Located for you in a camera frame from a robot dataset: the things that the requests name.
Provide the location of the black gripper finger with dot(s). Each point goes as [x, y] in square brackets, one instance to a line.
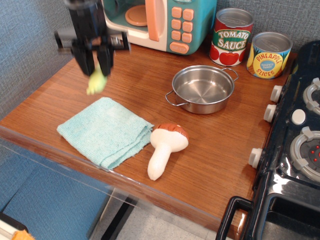
[85, 60]
[105, 56]

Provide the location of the light blue cloth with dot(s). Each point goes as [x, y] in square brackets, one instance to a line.
[106, 133]

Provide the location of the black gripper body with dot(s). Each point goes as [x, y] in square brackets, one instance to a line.
[89, 24]

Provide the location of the toy microwave teal and white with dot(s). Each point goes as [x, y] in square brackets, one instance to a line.
[173, 26]

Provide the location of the tomato sauce can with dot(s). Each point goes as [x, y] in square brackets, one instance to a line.
[231, 33]

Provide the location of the pineapple slices can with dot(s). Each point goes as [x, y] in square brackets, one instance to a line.
[268, 54]

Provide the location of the black toy stove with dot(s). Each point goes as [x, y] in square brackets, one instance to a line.
[286, 189]

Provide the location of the plush mushroom toy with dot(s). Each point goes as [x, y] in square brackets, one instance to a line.
[166, 138]

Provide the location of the spoon with yellow handle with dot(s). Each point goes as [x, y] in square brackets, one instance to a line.
[97, 81]

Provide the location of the small steel pot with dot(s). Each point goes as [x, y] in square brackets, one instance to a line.
[202, 89]

